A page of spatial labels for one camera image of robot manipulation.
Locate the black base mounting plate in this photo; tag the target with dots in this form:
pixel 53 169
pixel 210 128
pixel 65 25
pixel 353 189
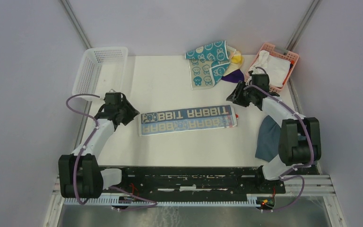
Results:
pixel 196 184

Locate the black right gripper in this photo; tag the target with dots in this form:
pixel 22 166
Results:
pixel 236 96

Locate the cream rabbit text towel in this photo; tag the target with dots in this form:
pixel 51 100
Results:
pixel 187 119

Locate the teal bunny pattern towel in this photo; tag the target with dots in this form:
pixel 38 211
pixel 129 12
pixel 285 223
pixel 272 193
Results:
pixel 208 64

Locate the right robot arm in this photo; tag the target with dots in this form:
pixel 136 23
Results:
pixel 299 143

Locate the dark teal cloth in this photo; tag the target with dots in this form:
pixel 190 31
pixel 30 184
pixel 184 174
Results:
pixel 268 140

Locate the purple cloth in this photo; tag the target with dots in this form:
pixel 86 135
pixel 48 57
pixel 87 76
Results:
pixel 234 77

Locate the white toothed cable rail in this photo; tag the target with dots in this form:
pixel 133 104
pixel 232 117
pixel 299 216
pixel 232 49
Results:
pixel 121 200

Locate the white cloth in basket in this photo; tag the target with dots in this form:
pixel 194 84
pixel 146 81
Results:
pixel 276 68

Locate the white plastic basket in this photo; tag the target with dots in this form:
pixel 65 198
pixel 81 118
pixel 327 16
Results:
pixel 101 70

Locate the pink plastic basket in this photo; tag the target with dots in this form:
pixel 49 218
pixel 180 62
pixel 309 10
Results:
pixel 280 53

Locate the yellow cloth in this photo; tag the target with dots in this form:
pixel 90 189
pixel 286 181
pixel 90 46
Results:
pixel 236 62

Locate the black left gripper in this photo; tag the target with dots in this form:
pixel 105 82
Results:
pixel 132 112

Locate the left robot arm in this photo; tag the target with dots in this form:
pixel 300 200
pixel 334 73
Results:
pixel 80 175

